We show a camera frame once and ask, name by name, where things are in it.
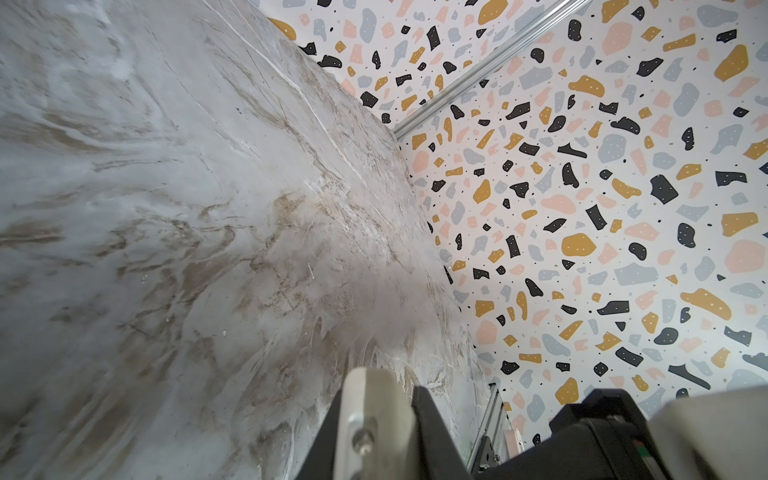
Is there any white remote control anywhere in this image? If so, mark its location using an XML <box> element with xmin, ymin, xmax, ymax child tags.
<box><xmin>332</xmin><ymin>368</ymin><xmax>421</xmax><ymax>480</ymax></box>

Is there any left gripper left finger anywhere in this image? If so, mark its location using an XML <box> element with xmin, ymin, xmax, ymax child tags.
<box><xmin>296</xmin><ymin>390</ymin><xmax>342</xmax><ymax>480</ymax></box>

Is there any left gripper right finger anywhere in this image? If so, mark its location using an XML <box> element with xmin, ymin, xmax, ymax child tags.
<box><xmin>412</xmin><ymin>386</ymin><xmax>471</xmax><ymax>480</ymax></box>

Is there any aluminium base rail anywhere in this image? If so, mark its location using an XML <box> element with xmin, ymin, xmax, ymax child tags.
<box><xmin>467</xmin><ymin>383</ymin><xmax>525</xmax><ymax>476</ymax></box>

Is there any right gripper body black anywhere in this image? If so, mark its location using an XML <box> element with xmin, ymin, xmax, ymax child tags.
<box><xmin>474</xmin><ymin>389</ymin><xmax>672</xmax><ymax>479</ymax></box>

